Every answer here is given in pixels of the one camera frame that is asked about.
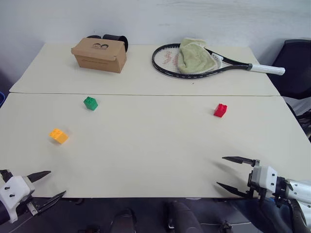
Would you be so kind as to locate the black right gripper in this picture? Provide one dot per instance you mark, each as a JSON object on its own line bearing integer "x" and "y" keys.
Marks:
{"x": 251, "y": 180}

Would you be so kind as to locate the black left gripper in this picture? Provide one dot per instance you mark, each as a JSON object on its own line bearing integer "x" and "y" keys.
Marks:
{"x": 31, "y": 187}

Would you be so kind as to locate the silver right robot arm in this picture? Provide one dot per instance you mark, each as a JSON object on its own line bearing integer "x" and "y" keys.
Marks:
{"x": 298, "y": 191}

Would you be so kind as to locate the yellow toy brick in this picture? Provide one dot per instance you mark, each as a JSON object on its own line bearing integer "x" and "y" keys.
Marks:
{"x": 59, "y": 136}

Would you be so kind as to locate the red toy brick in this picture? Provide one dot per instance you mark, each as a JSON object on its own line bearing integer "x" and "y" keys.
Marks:
{"x": 220, "y": 111}

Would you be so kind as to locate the large dark rounded shape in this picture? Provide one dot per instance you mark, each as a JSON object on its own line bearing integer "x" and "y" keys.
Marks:
{"x": 183, "y": 218}

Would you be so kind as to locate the green toy brick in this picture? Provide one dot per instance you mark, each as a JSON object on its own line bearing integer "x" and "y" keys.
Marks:
{"x": 91, "y": 104}

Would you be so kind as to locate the blue container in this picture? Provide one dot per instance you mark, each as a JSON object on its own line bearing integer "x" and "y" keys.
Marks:
{"x": 1, "y": 98}

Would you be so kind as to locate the black tennis racket, white grip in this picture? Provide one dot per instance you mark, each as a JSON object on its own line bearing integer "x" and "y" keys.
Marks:
{"x": 243, "y": 64}

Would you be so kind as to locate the black chair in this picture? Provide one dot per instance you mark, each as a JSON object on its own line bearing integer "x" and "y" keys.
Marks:
{"x": 295, "y": 68}

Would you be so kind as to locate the light green towel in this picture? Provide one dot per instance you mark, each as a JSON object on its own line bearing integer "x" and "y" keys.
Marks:
{"x": 194, "y": 57}

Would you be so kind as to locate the brown cardboard box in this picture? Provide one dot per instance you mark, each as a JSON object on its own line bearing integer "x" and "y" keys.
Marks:
{"x": 98, "y": 58}

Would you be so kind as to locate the large black tape roll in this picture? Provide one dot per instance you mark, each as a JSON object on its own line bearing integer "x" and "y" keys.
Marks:
{"x": 116, "y": 38}

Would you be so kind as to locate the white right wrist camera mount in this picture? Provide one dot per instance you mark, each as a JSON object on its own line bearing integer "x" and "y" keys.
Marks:
{"x": 264, "y": 178}

